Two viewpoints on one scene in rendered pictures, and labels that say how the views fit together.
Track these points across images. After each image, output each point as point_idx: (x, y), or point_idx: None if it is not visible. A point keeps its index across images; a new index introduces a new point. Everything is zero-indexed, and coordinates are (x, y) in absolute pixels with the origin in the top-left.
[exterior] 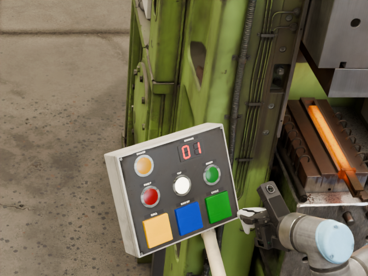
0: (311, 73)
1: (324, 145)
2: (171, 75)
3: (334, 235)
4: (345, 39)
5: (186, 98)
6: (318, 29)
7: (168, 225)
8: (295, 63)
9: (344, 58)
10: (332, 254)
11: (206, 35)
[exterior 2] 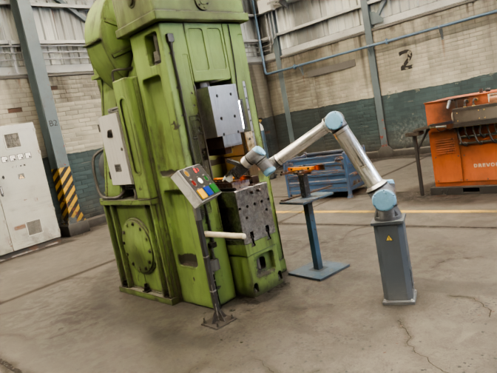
0: None
1: None
2: (155, 194)
3: (258, 147)
4: (220, 124)
5: (166, 198)
6: (211, 126)
7: (204, 192)
8: (207, 146)
9: (223, 132)
10: (261, 152)
11: (165, 166)
